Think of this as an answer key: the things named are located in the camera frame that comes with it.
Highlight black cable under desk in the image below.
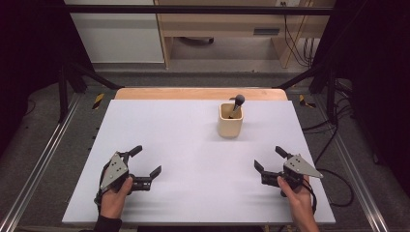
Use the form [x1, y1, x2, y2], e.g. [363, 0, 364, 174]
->
[178, 36, 216, 46]

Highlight person's left hand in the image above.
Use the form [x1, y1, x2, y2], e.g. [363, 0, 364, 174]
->
[100, 175, 134, 220]

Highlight white table board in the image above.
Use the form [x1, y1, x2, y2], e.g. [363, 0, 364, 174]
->
[61, 99, 337, 226]

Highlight black hanging cables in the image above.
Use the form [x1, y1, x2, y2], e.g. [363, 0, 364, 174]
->
[279, 1, 316, 69]

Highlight black floor cables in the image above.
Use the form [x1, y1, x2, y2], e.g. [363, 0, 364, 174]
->
[302, 78, 356, 209]

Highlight light wooden desk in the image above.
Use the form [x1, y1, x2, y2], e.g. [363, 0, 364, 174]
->
[153, 0, 337, 70]

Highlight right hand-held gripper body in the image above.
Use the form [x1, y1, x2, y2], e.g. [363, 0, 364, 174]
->
[280, 154, 325, 191]

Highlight wooden table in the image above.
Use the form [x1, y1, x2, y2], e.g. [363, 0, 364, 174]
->
[114, 87, 289, 102]

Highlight aluminium floor rail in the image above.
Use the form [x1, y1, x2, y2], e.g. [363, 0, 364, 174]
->
[312, 93, 392, 232]
[0, 92, 83, 232]

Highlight white cabinet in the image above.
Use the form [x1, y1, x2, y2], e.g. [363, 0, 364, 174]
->
[63, 0, 165, 64]

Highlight grey desk label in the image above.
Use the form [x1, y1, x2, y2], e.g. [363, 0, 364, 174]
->
[252, 27, 281, 37]

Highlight black metal stand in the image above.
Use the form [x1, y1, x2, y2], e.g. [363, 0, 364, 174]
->
[57, 60, 126, 124]
[274, 60, 340, 126]

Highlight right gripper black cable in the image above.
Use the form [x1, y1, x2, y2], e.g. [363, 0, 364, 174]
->
[301, 178, 318, 216]

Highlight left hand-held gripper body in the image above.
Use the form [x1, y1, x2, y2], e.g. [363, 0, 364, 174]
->
[98, 150, 135, 198]

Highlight black curtain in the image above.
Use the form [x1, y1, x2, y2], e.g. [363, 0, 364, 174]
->
[310, 0, 410, 198]
[0, 0, 95, 158]

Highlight beige square cup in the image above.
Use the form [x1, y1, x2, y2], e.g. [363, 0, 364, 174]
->
[217, 102, 245, 139]

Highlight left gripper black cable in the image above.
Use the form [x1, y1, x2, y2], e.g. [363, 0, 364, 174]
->
[93, 161, 112, 215]

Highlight black makeup brush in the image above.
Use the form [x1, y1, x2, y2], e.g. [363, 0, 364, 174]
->
[228, 94, 247, 120]

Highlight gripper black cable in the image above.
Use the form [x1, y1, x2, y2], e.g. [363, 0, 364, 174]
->
[93, 161, 112, 215]
[301, 178, 318, 216]

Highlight person's right hand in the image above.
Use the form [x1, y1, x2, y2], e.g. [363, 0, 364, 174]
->
[277, 175, 316, 217]

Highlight yellow black floor tape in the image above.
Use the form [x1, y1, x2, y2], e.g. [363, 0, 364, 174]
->
[91, 92, 106, 111]
[298, 93, 318, 109]

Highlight black horizontal frame bar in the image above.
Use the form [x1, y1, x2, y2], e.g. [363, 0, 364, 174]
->
[60, 4, 337, 16]

